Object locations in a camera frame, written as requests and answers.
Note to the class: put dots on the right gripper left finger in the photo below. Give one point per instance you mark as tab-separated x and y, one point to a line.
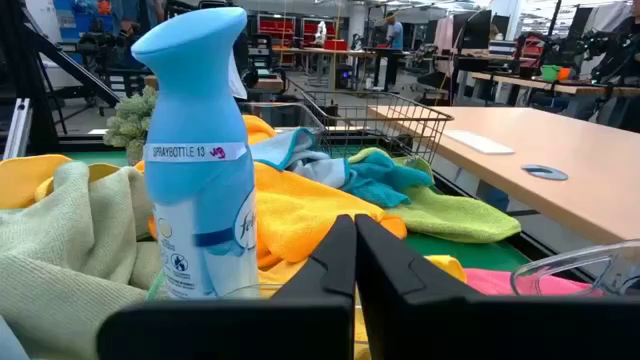
300	330

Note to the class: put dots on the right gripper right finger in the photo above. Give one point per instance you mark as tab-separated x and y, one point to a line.
425	325

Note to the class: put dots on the pink microfiber towel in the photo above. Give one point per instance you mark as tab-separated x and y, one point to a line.
500	282

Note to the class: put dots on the lime green microfiber towel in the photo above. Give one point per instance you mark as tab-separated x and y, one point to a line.
450	220

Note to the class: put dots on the yellow waffle microfiber towel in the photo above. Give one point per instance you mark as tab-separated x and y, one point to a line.
310	210

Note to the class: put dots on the teal microfiber towel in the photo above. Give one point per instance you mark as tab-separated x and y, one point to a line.
380	180

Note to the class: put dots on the light blue microfiber towel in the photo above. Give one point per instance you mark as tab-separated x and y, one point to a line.
310	167

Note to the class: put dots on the orange microfiber towel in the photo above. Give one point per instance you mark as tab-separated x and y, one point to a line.
257	130

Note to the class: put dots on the sage green microfiber towel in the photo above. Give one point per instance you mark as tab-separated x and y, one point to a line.
65	250

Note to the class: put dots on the yellow fluffy microfiber towel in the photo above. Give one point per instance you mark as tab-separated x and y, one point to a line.
25	180

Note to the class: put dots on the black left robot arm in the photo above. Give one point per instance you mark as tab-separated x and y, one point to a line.
107	50

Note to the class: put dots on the green table mat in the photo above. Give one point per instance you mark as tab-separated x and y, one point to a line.
475	255

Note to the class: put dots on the light blue spray bottle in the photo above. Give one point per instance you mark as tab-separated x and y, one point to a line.
200	200

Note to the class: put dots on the light wooden desk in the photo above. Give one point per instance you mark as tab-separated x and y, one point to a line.
550	165

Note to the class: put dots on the clear plastic bin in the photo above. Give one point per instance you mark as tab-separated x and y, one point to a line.
620	250

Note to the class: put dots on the long wooden workbench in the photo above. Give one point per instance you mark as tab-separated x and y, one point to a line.
550	85

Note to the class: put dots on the green spiky ball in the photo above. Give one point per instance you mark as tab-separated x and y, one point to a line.
127	120

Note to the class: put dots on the person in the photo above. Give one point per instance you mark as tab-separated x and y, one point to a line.
135	12
395	32

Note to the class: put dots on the black computer monitor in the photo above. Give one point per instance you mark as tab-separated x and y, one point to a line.
472	30

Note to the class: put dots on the red storage shelf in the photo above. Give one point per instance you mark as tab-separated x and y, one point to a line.
280	30

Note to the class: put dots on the silver aluminium bracket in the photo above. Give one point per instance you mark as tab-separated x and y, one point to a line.
17	130

